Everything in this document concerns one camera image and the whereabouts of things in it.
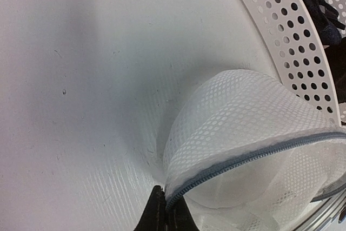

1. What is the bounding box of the black bra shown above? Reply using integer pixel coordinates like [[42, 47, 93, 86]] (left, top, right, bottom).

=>
[[302, 0, 345, 46]]

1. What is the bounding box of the white mesh laundry bag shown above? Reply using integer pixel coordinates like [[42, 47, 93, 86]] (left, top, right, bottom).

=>
[[163, 70, 345, 230]]

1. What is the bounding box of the white plastic basket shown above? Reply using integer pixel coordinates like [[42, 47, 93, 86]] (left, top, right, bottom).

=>
[[242, 0, 345, 127]]

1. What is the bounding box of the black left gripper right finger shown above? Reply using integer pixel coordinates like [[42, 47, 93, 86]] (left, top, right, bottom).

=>
[[167, 197, 199, 231]]

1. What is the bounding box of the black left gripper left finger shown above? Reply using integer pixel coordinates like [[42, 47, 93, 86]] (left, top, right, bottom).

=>
[[134, 185, 166, 231]]

